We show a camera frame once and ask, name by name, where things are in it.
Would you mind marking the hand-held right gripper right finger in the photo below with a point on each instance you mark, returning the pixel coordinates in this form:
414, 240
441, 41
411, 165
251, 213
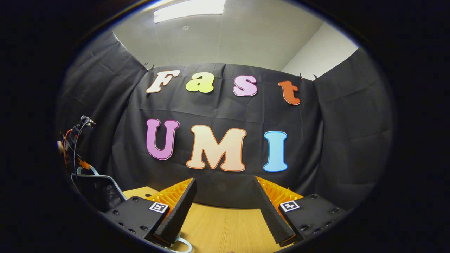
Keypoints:
269, 211

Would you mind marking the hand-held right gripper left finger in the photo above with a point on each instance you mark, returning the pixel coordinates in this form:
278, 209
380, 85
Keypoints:
179, 211

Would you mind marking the light blue suitcase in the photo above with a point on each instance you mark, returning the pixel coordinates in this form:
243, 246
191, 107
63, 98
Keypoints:
102, 191

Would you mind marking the black backdrop cloth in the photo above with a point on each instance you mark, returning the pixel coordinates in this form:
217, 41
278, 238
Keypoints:
218, 109

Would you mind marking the ceiling light panel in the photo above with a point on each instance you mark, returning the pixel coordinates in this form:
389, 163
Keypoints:
190, 8

